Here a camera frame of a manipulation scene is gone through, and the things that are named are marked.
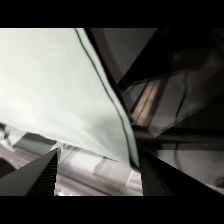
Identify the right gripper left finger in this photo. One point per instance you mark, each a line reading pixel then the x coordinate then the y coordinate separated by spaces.
pixel 36 180

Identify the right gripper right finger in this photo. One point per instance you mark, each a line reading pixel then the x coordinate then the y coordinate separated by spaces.
pixel 166 181

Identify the white garment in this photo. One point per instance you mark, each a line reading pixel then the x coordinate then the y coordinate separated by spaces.
pixel 53 86

